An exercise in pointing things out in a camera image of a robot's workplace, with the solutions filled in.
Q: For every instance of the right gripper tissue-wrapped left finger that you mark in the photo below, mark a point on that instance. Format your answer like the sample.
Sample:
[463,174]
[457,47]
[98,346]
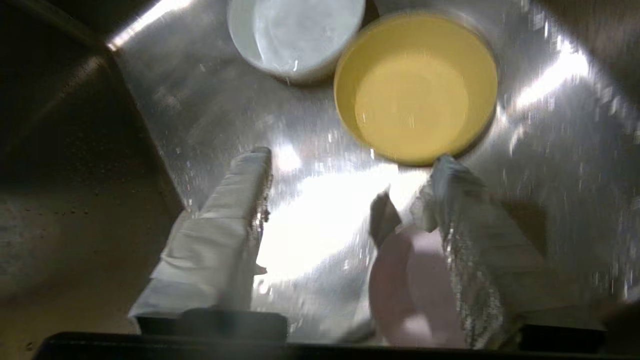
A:
[215,240]

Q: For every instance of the right gripper tissue-wrapped right finger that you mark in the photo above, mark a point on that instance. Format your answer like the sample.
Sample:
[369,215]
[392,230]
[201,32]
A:
[480,250]

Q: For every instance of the pink plastic bowl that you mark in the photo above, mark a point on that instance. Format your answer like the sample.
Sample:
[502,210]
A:
[405,295]

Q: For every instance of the yellow plastic bowl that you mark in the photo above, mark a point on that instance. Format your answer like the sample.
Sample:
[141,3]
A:
[415,90]

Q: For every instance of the white plastic bowl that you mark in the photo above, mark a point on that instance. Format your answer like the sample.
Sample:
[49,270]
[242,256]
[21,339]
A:
[300,35]

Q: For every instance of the stainless steel sink basin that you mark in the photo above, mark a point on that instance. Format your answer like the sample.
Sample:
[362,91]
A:
[200,110]

